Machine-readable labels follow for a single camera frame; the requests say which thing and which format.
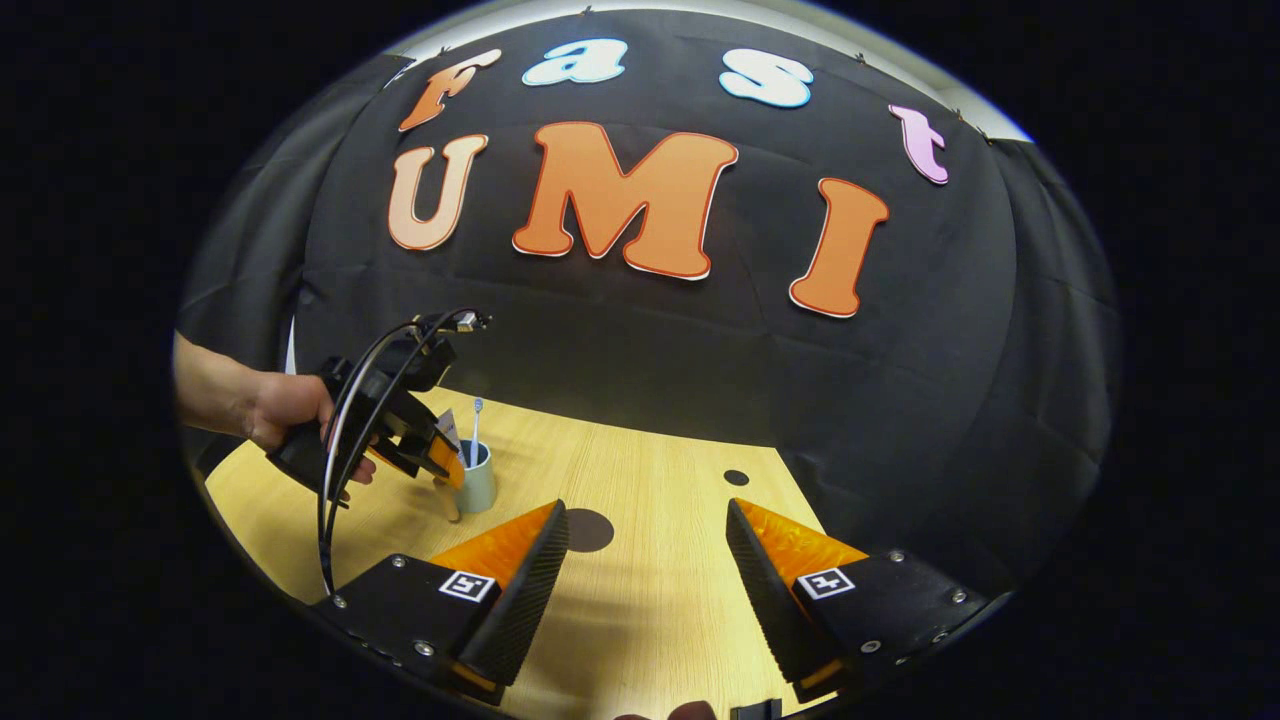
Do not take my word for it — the black cable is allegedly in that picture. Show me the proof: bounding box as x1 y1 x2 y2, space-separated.
317 308 483 597

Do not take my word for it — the pale blue cup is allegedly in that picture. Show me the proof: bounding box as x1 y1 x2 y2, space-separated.
440 440 499 523

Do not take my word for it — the wooden desktop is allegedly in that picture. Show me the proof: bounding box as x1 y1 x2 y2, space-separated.
205 388 831 720

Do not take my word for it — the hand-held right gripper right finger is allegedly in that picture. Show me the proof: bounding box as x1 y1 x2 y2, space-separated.
725 497 992 705

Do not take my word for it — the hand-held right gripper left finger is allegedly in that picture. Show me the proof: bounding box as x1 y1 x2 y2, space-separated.
310 499 572 707

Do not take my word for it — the dark brown round coaster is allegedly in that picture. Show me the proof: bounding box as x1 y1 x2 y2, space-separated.
566 508 615 554

